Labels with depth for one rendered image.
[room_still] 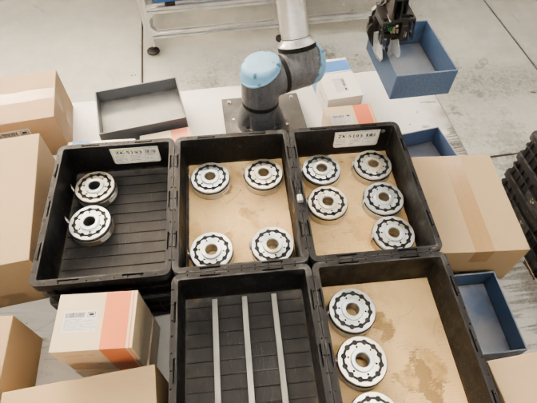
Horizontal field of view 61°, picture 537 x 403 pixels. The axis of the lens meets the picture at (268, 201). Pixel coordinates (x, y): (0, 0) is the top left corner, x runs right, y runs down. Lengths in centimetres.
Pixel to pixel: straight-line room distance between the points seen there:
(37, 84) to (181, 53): 157
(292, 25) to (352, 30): 189
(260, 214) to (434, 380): 55
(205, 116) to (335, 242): 70
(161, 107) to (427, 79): 86
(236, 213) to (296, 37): 54
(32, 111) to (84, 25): 200
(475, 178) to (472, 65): 192
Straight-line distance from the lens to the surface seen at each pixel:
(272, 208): 118
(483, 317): 130
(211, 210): 119
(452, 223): 121
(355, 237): 116
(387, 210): 118
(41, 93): 159
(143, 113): 157
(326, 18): 311
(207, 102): 165
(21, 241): 119
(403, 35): 107
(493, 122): 284
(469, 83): 304
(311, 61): 140
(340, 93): 155
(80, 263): 119
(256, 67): 134
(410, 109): 169
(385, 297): 110
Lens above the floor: 181
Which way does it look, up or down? 55 degrees down
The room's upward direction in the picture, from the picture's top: straight up
